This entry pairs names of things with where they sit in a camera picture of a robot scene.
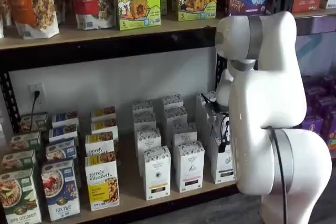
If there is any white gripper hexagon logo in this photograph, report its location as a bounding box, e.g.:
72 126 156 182
216 68 234 154

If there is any white box green strip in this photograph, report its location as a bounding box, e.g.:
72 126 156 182
205 118 224 162
196 91 219 109
211 136 237 185
198 102 218 141

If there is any white box pink strip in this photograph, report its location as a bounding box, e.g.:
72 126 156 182
172 122 198 147
161 94 184 110
164 106 188 126
177 141 205 193

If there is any purple snack box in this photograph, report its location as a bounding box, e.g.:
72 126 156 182
300 115 325 144
306 94 336 116
321 111 336 158

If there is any wooden shelf board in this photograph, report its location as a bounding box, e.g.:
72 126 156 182
292 7 336 19
0 119 238 224
0 11 219 51

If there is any yellow purely elizabeth box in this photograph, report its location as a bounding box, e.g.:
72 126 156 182
90 106 117 122
85 152 121 212
85 131 116 156
90 118 118 134

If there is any black metal shelf unit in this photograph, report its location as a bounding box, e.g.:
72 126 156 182
0 0 283 224
280 0 336 159

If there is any blue flax oatmeal box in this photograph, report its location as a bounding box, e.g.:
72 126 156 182
45 137 77 163
41 159 81 221
49 123 79 141
51 110 79 128

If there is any green oatmeal box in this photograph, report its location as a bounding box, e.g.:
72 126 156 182
9 131 42 153
0 168 43 224
1 149 37 174
19 112 49 133

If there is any red label granola bag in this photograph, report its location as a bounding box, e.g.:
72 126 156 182
68 0 118 31

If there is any orange label granola bag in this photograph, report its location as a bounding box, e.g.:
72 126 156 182
3 0 60 40

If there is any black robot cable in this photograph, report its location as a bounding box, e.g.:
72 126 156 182
266 126 289 224

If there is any white wall outlet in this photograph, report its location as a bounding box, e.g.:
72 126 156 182
28 83 46 110

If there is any black power plug cord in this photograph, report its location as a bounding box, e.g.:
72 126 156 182
30 90 40 130

